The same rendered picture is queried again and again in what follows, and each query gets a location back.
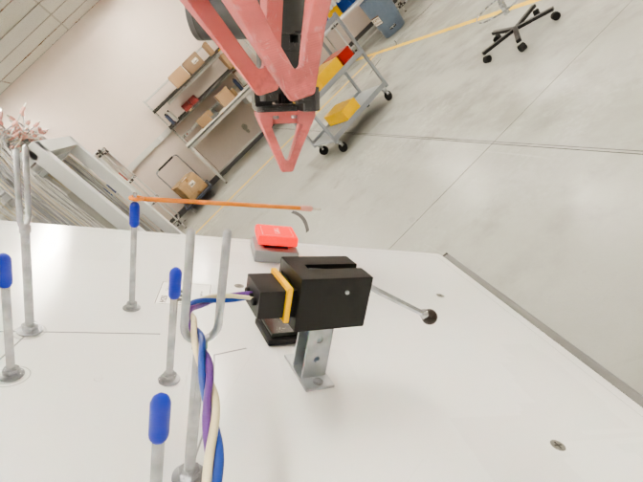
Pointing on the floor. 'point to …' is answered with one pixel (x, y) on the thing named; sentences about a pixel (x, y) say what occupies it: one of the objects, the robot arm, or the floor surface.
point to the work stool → (514, 26)
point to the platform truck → (197, 175)
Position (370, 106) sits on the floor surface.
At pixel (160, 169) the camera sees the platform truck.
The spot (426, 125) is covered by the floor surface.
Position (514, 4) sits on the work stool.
